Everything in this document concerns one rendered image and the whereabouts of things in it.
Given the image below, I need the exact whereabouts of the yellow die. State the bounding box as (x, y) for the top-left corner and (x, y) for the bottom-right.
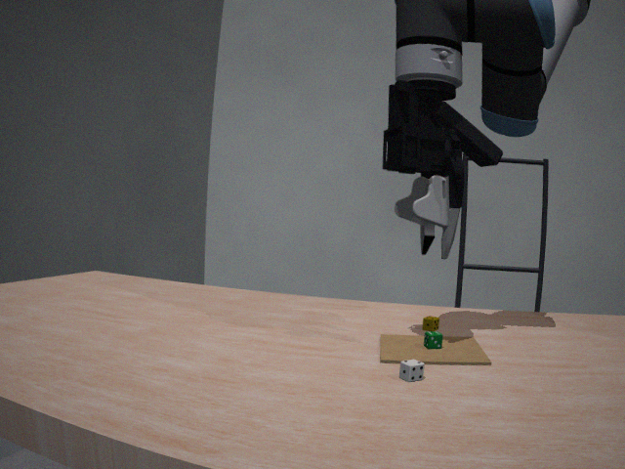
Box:
(423, 317), (439, 331)

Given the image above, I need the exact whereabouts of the grey die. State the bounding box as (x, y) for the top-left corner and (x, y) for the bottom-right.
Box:
(399, 360), (425, 382)

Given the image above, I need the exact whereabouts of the green die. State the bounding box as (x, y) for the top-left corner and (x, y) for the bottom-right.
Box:
(424, 331), (443, 349)

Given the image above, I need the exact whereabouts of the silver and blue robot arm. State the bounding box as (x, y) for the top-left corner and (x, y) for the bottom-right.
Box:
(395, 0), (591, 167)

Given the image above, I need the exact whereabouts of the tan flat mat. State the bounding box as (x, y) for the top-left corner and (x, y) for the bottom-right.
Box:
(380, 334), (492, 365)

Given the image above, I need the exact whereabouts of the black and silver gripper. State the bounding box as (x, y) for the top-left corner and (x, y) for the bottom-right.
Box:
(383, 79), (464, 259)

